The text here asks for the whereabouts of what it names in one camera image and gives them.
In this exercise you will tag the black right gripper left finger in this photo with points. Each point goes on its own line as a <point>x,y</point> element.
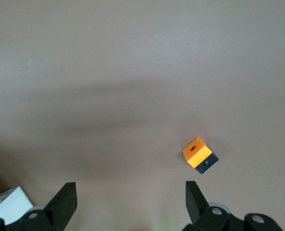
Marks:
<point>60,209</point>

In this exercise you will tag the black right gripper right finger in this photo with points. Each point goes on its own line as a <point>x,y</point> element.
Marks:
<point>197,207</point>

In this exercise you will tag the orange and black button box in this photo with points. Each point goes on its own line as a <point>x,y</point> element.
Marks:
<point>197,156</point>

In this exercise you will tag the white drawer cabinet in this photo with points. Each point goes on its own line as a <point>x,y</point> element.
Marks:
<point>10,207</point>

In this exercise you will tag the brown table cover sheet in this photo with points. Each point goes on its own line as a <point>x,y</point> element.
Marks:
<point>132,72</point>

